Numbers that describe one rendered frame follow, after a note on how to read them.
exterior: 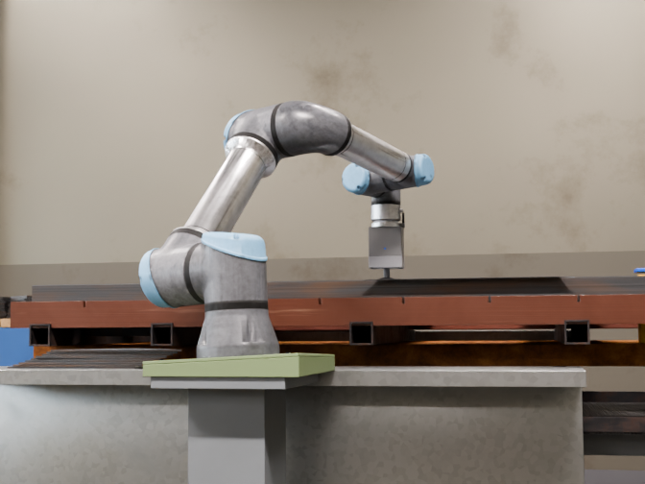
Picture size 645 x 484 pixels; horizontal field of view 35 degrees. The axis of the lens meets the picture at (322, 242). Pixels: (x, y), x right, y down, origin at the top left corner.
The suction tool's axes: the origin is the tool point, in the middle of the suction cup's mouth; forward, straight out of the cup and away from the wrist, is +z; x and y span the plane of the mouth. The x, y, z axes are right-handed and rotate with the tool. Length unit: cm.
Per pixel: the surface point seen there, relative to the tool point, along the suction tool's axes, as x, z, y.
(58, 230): -239, -41, 199
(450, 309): 41.7, 6.7, -18.2
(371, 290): 37.0, 2.3, -1.1
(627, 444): 36, 35, -54
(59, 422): 44, 31, 67
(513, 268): -226, -18, -33
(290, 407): 45, 27, 15
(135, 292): 36, 2, 53
